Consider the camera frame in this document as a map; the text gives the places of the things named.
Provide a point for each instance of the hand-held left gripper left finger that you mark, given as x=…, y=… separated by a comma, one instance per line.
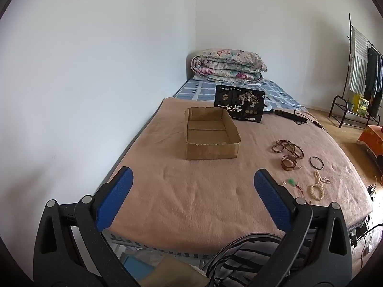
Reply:
x=115, y=198

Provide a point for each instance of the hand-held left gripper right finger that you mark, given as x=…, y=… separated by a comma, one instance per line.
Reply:
x=272, y=204

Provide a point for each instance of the small pearl strand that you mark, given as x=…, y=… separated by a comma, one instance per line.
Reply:
x=317, y=175

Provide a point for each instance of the thin black bangle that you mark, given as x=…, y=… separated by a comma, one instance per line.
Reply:
x=310, y=162

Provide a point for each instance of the cardboard box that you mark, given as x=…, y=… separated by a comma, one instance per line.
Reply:
x=209, y=152

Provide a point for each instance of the blue plastic item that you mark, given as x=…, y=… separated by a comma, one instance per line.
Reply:
x=136, y=267

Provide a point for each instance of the tan fleece blanket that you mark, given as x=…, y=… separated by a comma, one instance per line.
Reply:
x=194, y=191

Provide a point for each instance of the brown cardboard sheet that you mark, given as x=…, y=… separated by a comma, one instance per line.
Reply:
x=173, y=272

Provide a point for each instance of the black snack pouch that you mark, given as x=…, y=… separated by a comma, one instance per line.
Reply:
x=239, y=101

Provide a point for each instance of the orange box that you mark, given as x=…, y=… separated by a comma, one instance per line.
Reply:
x=371, y=139

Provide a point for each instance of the blue patterned bedsheet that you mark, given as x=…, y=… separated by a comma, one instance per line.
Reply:
x=191, y=91

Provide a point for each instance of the yellow box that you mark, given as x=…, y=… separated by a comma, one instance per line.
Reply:
x=362, y=104

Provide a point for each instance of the folded floral quilt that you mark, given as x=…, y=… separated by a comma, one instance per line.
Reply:
x=227, y=62

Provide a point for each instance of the dark hanging clothes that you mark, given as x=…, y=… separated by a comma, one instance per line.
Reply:
x=372, y=74

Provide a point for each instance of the striped hanging cloth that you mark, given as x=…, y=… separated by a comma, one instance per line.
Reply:
x=357, y=59

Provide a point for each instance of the black metal clothes rack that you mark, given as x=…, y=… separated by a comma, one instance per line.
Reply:
x=348, y=50

